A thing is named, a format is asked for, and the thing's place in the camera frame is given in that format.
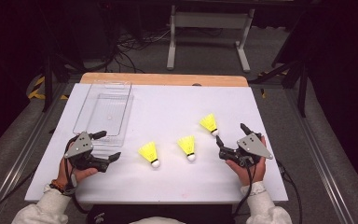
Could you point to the aluminium rail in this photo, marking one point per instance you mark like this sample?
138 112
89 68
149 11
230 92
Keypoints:
320 161
31 141

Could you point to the white board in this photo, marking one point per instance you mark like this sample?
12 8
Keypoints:
174 182

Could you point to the person's torso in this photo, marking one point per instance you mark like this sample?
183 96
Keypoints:
157 221

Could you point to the black metal stand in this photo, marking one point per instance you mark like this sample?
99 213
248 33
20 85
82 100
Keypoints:
302 93
47 87

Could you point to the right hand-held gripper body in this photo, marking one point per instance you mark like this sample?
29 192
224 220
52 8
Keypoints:
253 147

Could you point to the white metal stand frame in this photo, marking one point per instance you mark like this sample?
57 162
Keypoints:
211 20

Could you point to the person's right hand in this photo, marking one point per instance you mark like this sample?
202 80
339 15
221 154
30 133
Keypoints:
251 174

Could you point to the yellow black floor tape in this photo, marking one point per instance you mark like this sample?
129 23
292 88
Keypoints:
263 93
35 93

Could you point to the person's left hand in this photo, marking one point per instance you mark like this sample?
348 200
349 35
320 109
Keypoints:
80 174

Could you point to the dark cloth with white logo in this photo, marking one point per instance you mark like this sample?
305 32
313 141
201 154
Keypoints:
167 212

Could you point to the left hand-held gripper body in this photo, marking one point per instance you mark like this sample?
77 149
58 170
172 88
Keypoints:
80 146

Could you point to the yellow shuttlecock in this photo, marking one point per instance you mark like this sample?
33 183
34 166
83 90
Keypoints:
187 144
149 152
209 123

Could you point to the wooden table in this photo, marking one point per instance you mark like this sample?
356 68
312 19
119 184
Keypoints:
155 79

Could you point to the clear plastic container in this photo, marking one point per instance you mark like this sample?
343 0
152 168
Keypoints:
108 105

